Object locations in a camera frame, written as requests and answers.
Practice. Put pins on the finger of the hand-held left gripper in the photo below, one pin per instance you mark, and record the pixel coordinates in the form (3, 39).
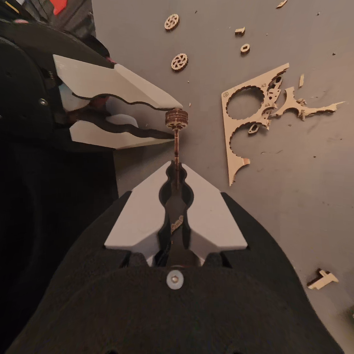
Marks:
(110, 139)
(116, 83)

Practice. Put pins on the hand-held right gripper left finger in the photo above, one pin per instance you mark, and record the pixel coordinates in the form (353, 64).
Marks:
(138, 221)

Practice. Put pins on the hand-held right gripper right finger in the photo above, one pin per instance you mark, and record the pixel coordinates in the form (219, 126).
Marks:
(215, 221)

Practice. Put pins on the wooden wheel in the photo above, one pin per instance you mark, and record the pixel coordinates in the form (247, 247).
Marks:
(177, 119)

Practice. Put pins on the small spoked wooden disc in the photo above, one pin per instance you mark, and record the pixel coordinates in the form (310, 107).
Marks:
(171, 22)
(179, 62)

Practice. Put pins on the person's black-clothed body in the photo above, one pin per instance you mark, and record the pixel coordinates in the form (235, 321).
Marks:
(41, 221)

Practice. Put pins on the plywood scrap sheet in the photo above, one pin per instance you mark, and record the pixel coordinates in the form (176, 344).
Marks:
(229, 125)

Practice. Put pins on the square-holed wooden part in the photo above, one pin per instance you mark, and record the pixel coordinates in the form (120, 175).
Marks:
(242, 49)

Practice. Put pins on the small wooden clip part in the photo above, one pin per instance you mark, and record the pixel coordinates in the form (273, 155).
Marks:
(240, 31)

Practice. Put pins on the small wooden sliver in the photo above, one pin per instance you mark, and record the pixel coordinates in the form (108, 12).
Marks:
(301, 80)

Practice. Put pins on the small wooden bracket part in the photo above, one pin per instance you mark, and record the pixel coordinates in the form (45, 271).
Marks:
(323, 279)

